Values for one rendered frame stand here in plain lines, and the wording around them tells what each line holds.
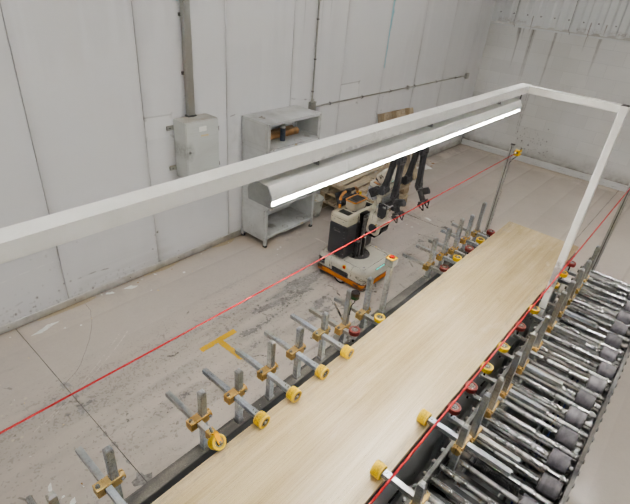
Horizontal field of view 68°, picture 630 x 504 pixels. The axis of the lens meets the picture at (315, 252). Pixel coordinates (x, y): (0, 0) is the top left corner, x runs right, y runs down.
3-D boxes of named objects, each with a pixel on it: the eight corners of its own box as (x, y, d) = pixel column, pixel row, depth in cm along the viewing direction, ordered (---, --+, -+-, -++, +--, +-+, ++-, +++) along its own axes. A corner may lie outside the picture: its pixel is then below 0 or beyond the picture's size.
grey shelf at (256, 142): (241, 234, 611) (241, 115, 531) (289, 214, 672) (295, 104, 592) (264, 248, 587) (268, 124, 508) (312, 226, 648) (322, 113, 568)
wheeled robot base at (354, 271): (315, 268, 551) (317, 250, 538) (348, 250, 593) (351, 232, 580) (361, 293, 515) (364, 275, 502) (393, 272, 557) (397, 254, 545)
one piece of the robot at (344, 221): (324, 260, 543) (331, 193, 500) (352, 244, 579) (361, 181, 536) (347, 272, 525) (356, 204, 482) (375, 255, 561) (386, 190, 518)
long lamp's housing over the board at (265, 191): (247, 198, 171) (247, 177, 166) (503, 108, 332) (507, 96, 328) (270, 209, 164) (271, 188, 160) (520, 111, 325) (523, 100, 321)
